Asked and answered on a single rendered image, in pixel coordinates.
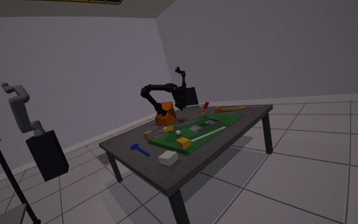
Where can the red golf putter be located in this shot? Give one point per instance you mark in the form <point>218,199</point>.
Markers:
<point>205,105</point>

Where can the blue putter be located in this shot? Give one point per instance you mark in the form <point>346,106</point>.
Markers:
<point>140,149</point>

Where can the green putting mat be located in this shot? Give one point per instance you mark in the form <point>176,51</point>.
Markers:
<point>171,137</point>

